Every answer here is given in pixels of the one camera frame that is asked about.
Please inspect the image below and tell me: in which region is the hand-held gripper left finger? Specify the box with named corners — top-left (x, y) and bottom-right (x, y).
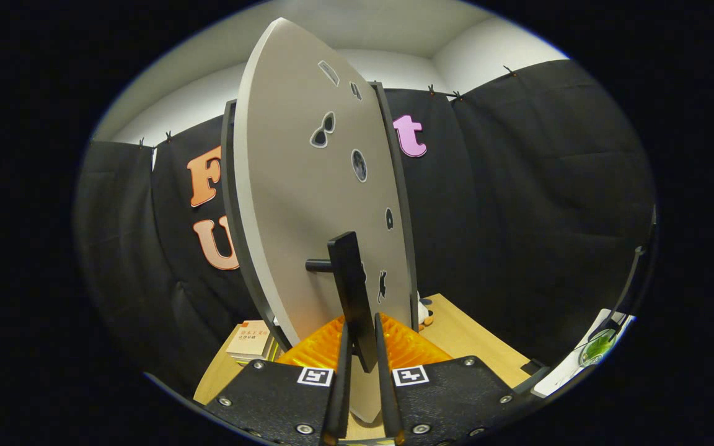
top-left (204, 315), bottom-right (353, 446)

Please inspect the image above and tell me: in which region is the black door handle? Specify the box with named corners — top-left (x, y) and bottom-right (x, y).
top-left (306, 232), bottom-right (379, 374)

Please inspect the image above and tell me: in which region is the white sheet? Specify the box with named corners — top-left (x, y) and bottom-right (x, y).
top-left (531, 308), bottom-right (635, 398)

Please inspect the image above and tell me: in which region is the black backdrop cloth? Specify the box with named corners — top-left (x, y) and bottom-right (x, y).
top-left (74, 59), bottom-right (658, 397)

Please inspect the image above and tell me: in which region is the dark grey shoe cabinet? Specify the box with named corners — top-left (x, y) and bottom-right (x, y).
top-left (221, 81), bottom-right (420, 354)

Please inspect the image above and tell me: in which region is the black cable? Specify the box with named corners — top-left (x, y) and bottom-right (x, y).
top-left (586, 208), bottom-right (658, 341)

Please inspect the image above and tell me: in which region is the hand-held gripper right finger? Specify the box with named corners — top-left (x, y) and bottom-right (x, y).
top-left (374, 313), bottom-right (530, 446)

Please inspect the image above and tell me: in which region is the green round object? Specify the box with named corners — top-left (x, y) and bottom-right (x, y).
top-left (579, 328), bottom-right (618, 367)

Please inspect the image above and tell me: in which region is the beige orange cover book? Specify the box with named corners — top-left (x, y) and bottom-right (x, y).
top-left (227, 320), bottom-right (274, 360)

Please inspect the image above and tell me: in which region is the beige shoe cabinet door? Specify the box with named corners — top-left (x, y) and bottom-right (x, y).
top-left (233, 17), bottom-right (417, 425)

